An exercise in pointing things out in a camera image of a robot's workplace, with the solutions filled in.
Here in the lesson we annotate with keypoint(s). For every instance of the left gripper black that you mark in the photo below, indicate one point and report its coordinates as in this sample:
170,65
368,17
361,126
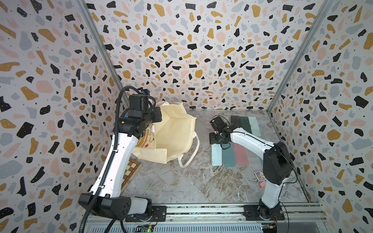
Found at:
158,114

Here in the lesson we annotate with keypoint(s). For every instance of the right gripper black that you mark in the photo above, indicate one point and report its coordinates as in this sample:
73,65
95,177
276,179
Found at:
211,138

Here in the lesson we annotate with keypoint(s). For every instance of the black pencil case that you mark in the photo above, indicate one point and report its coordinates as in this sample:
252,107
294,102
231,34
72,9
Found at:
236,120

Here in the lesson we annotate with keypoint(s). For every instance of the dark green book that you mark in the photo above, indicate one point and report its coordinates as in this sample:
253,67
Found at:
245,124

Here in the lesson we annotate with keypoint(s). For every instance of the light mint pencil case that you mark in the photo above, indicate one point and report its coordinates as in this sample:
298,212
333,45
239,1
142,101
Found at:
254,126

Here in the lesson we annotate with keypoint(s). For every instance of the cream floral canvas bag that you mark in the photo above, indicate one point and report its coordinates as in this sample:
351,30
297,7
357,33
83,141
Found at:
172,138

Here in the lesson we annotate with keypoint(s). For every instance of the clear frosted pencil case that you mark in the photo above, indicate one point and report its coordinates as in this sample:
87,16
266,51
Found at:
254,159

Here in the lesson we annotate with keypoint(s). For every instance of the sage green pencil case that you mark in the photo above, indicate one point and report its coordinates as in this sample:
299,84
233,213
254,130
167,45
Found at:
216,155

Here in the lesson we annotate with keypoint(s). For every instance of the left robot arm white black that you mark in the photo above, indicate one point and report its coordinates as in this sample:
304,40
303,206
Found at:
104,198

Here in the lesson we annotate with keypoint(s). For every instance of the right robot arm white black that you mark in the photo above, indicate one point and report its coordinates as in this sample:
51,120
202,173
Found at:
277,166

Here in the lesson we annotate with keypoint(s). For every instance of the wooden chessboard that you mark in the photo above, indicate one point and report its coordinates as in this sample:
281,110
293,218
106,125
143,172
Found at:
131,171

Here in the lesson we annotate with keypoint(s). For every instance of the playing card box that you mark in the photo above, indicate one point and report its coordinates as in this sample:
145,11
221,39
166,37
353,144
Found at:
260,175

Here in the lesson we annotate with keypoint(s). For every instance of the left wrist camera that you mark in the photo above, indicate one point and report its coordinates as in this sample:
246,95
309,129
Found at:
142,102

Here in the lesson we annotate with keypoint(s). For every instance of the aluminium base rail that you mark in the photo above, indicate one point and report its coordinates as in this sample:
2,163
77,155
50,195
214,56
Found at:
228,218

